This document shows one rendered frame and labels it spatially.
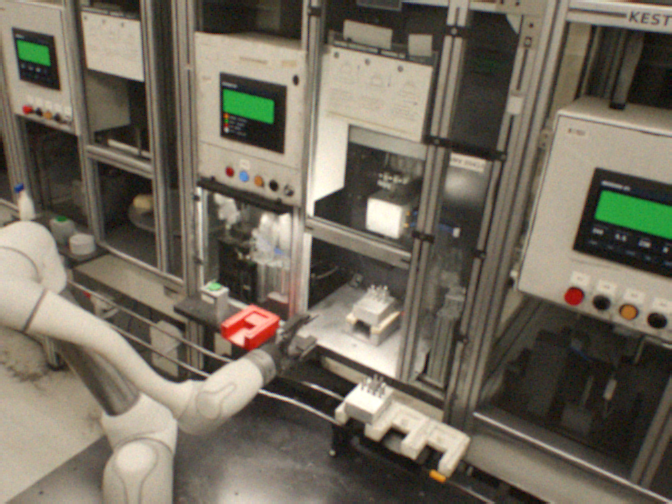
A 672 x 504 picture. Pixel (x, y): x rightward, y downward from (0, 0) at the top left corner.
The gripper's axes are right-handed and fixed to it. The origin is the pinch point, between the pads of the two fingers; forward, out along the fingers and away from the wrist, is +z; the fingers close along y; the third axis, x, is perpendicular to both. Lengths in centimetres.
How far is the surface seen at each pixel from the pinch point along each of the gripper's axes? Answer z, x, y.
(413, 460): 1.4, -36.5, -28.9
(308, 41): 22, 21, 73
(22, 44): 18, 151, 55
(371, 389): 9.9, -17.0, -19.4
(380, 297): 41.4, -1.0, -8.3
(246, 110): 18, 39, 52
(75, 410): 9, 138, -112
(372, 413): 1.3, -22.3, -19.6
